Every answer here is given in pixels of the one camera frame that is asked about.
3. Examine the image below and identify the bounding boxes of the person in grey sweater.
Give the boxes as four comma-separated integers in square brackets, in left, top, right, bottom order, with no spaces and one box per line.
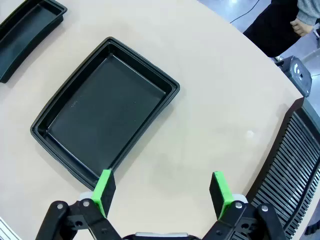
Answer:
[242,0,320,58]

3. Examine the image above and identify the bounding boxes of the person's right hand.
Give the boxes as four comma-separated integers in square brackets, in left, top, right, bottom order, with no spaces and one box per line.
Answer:
[289,18,315,37]

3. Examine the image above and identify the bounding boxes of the black slotted board rack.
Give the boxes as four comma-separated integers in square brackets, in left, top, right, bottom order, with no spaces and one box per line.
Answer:
[233,97,320,240]

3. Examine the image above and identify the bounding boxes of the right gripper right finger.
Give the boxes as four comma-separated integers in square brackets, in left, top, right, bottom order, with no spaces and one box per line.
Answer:
[201,170,287,240]

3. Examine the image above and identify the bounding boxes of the black plastic ESD tray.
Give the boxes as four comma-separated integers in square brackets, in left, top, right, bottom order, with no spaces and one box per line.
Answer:
[0,0,68,84]
[29,36,181,192]

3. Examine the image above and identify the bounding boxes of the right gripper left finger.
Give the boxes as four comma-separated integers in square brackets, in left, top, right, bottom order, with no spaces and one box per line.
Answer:
[34,168,123,240]

